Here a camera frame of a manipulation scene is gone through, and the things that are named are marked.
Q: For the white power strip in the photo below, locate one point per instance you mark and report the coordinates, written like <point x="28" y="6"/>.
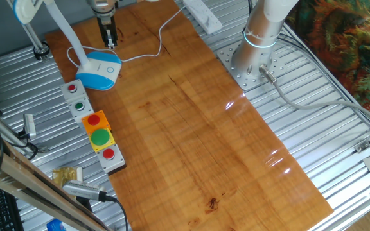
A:
<point x="202" y="14"/>

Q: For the gold foil packet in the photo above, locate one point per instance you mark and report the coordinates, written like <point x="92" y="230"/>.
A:
<point x="63" y="176"/>

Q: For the large silver camera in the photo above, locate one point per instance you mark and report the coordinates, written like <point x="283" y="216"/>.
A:
<point x="82" y="189"/>

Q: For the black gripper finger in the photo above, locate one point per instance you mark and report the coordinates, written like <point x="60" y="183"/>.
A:
<point x="107" y="40"/>
<point x="114" y="39"/>

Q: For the blue white tissue pack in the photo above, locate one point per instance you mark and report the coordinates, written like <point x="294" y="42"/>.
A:
<point x="55" y="225"/>

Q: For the grey box red button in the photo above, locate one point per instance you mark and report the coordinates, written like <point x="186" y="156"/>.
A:
<point x="111" y="160"/>

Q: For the wood grain table mat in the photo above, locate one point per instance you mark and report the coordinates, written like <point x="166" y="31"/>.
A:
<point x="188" y="128"/>

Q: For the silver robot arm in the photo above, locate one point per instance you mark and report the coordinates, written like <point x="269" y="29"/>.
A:
<point x="259" y="32"/>

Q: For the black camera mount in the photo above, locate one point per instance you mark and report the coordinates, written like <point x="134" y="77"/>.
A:
<point x="32" y="144"/>

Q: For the colourful patterned cloth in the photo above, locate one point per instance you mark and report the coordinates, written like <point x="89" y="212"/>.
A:
<point x="342" y="41"/>

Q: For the orange box red button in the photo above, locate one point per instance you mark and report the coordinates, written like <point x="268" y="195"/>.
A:
<point x="95" y="121"/>

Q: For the white blue desk lamp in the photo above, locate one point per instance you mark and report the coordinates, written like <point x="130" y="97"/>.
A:
<point x="98" y="67"/>

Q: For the metal camera pole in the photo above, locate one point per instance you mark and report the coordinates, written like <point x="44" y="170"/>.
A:
<point x="34" y="40"/>

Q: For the grey two-button box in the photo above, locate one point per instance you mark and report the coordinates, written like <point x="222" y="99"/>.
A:
<point x="75" y="99"/>

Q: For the yellow box green mushroom button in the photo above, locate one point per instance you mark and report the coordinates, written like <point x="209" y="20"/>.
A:
<point x="101" y="138"/>

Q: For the aluminium frame bar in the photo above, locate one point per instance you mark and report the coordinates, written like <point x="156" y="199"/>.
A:
<point x="27" y="189"/>

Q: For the small metal corner bracket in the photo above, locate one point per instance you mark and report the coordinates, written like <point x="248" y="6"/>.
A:
<point x="361" y="147"/>

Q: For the small silver camera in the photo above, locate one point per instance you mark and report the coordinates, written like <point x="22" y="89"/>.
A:
<point x="29" y="125"/>

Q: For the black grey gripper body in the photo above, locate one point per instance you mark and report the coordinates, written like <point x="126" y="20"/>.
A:
<point x="105" y="22"/>

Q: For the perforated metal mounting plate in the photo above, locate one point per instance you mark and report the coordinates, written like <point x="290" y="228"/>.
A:
<point x="239" y="77"/>

